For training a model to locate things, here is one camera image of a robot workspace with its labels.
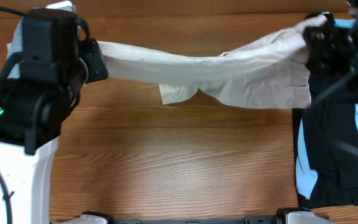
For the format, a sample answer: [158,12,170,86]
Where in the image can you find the beige khaki shorts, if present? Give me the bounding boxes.
[99,14,327,109]

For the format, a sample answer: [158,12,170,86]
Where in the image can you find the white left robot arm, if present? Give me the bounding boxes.
[0,39,108,223]

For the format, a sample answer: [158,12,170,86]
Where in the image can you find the folded light blue jeans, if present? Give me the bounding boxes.
[7,21,23,78]

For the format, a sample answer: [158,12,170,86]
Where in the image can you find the light blue shirt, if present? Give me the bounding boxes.
[295,17,358,200]

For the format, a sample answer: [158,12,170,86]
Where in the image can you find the black garment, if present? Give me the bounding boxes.
[291,12,358,209]

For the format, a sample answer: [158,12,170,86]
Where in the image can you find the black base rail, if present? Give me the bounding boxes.
[51,207,329,224]

